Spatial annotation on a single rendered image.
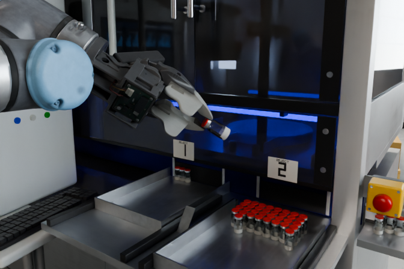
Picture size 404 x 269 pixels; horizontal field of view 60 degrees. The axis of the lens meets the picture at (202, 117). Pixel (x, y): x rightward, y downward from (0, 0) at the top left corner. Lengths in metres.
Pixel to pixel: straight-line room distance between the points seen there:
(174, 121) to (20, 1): 0.27
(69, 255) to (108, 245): 0.97
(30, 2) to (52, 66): 0.19
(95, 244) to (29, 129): 0.57
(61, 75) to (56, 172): 1.09
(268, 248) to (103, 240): 0.40
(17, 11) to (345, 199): 0.80
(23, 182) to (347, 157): 1.04
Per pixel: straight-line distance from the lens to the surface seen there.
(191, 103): 0.54
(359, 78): 0.88
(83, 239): 0.95
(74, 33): 0.53
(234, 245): 0.88
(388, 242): 1.00
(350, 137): 0.90
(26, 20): 0.54
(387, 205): 0.90
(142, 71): 0.53
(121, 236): 0.94
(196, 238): 0.91
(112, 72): 0.52
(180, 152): 1.15
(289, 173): 0.97
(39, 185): 1.42
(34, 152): 1.37
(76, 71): 0.39
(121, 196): 1.16
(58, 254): 1.96
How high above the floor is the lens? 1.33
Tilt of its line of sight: 10 degrees down
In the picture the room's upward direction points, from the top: straight up
